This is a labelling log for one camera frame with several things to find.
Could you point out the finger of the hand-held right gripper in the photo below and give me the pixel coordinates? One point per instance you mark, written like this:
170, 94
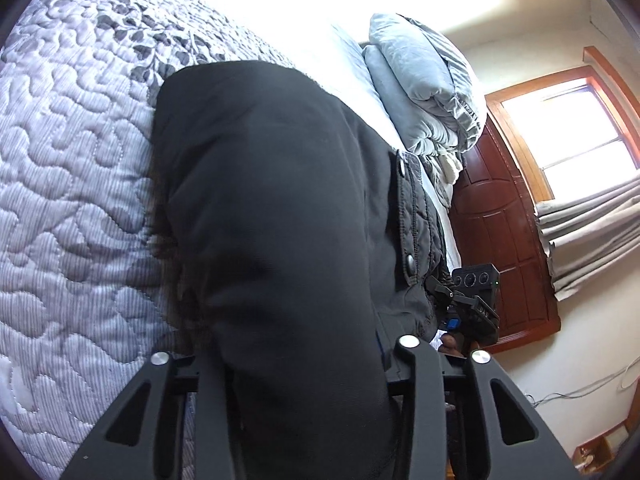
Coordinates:
453, 323
440, 290

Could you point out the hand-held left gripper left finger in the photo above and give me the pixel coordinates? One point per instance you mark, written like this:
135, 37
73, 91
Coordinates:
207, 410

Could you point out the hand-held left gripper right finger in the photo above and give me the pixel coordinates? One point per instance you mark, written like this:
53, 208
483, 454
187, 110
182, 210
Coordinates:
425, 410

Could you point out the black quilted jacket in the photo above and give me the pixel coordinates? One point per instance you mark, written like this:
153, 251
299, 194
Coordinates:
417, 220
280, 235

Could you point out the person's right hand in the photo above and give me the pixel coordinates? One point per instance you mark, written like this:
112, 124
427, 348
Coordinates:
450, 344

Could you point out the dark wooden headboard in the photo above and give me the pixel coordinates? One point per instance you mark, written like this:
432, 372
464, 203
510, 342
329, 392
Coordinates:
500, 240

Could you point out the white fleece cloth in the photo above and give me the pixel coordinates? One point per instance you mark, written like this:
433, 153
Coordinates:
450, 172

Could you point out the beige curtain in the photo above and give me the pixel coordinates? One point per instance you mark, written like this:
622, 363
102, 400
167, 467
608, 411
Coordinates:
590, 240

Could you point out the wooden box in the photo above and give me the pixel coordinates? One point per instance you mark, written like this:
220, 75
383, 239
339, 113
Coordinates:
600, 452

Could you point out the wooden framed window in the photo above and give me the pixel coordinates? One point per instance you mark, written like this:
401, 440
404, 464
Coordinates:
575, 120

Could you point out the grey comforter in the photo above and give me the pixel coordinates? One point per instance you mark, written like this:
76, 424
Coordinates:
425, 85

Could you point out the grey quilted bedspread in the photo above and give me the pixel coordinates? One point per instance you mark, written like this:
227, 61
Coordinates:
75, 160

